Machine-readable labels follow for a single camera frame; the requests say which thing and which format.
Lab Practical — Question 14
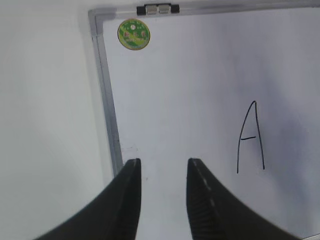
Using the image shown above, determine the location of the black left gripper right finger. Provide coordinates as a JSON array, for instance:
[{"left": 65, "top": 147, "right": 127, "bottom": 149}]
[{"left": 186, "top": 158, "right": 296, "bottom": 240}]

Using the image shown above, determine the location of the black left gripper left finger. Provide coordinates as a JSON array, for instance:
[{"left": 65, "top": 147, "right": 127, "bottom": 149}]
[{"left": 39, "top": 158, "right": 142, "bottom": 240}]

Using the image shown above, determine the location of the white framed whiteboard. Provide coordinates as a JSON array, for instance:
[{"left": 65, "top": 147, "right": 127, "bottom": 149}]
[{"left": 88, "top": 0, "right": 320, "bottom": 240}]

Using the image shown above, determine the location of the round green sticker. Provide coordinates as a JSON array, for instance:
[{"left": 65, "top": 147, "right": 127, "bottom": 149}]
[{"left": 117, "top": 18, "right": 151, "bottom": 51}]

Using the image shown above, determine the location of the black silver hanging clip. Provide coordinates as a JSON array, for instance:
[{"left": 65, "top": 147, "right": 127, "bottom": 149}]
[{"left": 136, "top": 3, "right": 180, "bottom": 16}]

